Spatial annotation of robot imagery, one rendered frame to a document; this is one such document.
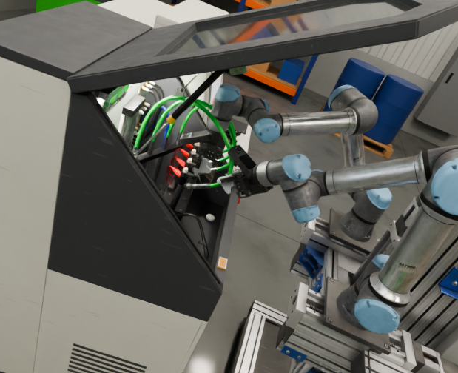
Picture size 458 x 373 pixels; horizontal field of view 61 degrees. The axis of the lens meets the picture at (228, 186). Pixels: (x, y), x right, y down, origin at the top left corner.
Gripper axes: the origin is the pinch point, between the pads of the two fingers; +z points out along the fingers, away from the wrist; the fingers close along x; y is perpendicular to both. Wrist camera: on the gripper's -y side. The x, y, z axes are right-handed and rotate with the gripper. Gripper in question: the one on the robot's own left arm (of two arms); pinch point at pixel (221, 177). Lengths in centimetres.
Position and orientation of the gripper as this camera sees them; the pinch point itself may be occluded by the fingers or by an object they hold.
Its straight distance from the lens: 131.3
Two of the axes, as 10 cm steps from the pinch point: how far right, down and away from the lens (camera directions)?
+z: -6.1, 1.2, 7.8
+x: 7.0, -3.9, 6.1
